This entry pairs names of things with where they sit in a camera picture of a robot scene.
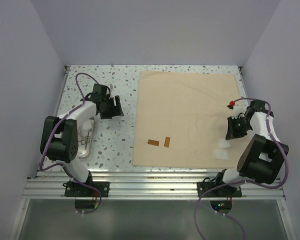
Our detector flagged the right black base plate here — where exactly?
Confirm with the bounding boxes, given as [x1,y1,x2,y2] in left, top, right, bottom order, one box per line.
[196,181,243,198]

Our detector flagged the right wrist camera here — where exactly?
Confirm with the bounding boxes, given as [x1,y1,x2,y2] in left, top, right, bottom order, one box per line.
[227,101,242,112]

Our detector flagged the beige cloth mat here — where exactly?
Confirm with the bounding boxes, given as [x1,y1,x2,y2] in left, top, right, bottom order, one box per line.
[132,71,248,169]

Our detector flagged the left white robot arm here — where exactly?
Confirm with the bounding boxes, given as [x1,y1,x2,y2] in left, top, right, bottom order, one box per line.
[39,84,124,185]

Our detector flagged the brown bandage horizontal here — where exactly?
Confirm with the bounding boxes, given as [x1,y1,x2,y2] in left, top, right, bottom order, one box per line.
[147,139,160,146]

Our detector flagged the white gauze pad top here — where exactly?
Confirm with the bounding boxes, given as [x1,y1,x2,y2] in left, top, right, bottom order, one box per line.
[81,120,93,131]

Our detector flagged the white gauze pad bottom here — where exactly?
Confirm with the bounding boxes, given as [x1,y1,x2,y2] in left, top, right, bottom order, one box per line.
[213,149,229,160]

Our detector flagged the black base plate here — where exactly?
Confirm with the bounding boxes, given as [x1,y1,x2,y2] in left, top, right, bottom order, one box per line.
[62,181,110,198]
[196,181,243,198]

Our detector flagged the steel instrument tray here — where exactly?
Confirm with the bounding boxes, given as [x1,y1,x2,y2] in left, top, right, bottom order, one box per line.
[77,118,95,158]

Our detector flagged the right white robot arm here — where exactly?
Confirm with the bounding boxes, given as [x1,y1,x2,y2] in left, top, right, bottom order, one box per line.
[213,98,289,192]

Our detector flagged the white gauze pad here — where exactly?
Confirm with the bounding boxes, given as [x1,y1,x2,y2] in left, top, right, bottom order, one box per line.
[213,149,229,160]
[81,120,93,131]
[218,138,231,149]

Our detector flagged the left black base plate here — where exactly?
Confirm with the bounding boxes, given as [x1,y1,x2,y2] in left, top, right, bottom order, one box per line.
[62,181,110,198]

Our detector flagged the aluminium rail frame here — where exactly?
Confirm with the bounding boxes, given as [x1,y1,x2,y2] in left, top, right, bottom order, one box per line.
[19,171,286,201]

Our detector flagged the brown bandage vertical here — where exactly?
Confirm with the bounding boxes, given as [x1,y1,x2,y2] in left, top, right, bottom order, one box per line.
[164,136,171,148]

